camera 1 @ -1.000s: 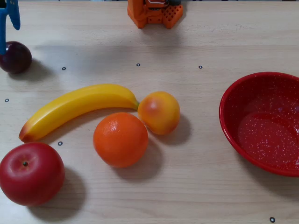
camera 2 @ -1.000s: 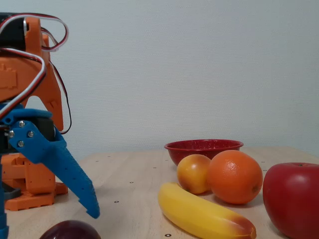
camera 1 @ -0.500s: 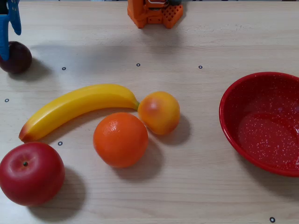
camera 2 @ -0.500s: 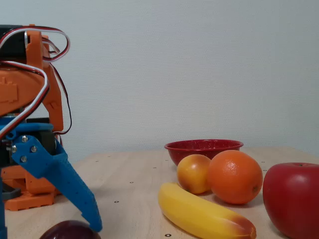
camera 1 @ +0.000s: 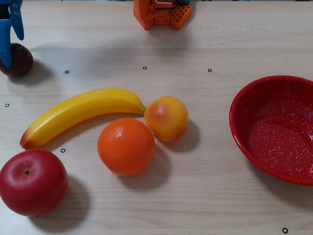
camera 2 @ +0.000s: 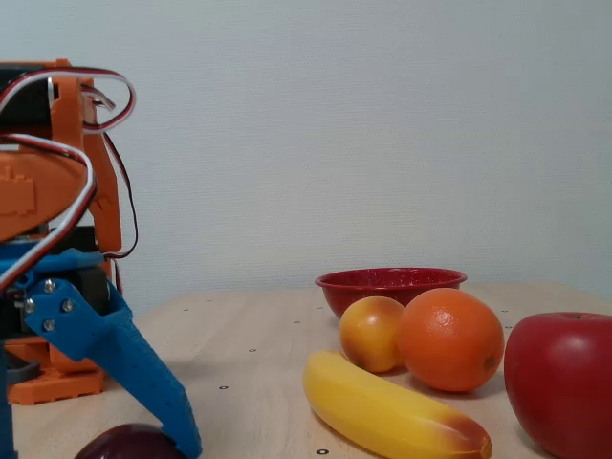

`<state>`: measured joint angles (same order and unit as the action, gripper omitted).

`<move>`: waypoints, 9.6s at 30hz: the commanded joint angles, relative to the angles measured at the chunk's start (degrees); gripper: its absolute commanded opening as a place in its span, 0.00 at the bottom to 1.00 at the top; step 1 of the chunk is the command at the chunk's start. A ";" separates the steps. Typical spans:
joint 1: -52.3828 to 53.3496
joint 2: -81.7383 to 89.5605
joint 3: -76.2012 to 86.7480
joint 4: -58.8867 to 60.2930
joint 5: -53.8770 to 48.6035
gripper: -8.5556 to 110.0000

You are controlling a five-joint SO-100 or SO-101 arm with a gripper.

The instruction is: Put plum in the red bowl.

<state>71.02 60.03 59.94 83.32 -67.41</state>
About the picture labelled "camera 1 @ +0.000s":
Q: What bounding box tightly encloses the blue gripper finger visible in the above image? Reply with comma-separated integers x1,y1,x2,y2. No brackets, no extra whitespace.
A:
0,19,13,68
9,0,25,41

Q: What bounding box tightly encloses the blue gripper body black motor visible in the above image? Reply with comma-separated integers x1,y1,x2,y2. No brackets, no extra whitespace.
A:
0,0,11,22

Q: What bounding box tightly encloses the dark purple plum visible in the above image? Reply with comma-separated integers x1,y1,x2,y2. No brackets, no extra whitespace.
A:
0,43,34,78

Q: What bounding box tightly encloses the red speckled bowl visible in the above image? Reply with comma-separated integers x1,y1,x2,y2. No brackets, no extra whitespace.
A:
229,75,313,186

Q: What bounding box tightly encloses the yellow plastic banana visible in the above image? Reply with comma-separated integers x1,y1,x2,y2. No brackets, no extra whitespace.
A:
19,88,147,150

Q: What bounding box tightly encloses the red apple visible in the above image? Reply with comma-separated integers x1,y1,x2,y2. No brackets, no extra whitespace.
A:
0,149,69,217

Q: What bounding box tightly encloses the orange fruit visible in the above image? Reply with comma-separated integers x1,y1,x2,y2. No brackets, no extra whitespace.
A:
97,117,156,177

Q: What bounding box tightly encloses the yellow orange peach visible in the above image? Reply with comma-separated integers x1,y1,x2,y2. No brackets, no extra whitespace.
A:
143,95,189,142

